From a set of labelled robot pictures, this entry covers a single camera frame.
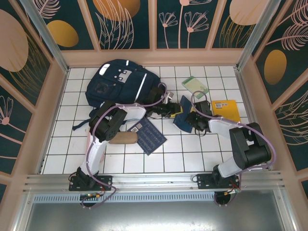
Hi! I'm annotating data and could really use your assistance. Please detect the aluminium side rail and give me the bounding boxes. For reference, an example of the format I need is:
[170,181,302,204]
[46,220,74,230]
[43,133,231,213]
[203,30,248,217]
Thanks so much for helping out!
[35,68,70,174]
[234,68,274,170]

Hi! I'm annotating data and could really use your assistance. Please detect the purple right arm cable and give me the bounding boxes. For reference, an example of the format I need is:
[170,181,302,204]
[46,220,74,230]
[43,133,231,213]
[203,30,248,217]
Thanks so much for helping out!
[191,90,277,207]

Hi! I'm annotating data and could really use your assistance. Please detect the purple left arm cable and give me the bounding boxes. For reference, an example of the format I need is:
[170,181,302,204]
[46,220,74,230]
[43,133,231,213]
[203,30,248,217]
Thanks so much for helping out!
[80,82,168,210]

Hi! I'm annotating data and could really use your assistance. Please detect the aluminium mounting rail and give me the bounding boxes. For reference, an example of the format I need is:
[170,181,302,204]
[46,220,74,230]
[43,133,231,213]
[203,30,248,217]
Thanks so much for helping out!
[23,170,286,193]

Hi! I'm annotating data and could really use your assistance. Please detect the aluminium frame post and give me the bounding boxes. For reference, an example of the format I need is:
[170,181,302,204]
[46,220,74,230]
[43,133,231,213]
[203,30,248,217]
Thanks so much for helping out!
[235,0,289,72]
[19,0,70,74]

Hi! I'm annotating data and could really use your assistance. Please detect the yellow book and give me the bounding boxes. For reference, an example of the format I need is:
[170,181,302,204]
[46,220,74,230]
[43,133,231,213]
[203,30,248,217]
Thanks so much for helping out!
[211,100,241,123]

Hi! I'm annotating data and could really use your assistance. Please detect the brown pencil case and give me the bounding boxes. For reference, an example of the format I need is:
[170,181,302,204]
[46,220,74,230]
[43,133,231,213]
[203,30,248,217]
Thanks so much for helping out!
[108,131,140,145]

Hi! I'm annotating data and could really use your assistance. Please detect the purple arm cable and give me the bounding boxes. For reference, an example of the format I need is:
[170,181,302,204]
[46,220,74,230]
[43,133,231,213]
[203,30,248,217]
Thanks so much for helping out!
[80,82,168,210]
[191,90,277,207]

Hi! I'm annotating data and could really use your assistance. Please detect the dark blue book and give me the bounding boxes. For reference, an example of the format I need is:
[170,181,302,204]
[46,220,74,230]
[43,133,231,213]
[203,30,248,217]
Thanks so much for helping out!
[172,95,195,133]

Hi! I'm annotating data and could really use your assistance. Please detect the green notebook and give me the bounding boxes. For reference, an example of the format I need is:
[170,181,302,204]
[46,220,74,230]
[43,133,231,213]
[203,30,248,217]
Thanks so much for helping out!
[181,76,209,100]

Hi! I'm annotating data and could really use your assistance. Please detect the blue book with QR code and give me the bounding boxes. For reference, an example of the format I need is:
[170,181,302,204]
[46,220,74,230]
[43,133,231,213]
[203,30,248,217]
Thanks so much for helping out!
[127,117,168,156]

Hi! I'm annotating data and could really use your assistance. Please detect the slotted grey cable duct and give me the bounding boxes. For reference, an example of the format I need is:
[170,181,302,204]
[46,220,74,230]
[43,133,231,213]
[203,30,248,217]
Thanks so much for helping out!
[32,194,277,203]

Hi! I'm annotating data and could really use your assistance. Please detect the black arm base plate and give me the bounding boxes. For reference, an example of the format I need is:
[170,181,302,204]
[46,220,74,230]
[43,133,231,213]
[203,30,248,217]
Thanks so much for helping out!
[69,175,113,192]
[196,173,241,191]

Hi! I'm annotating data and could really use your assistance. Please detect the navy blue backpack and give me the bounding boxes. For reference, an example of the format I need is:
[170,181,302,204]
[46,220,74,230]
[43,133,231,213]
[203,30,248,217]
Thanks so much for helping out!
[72,59,161,132]

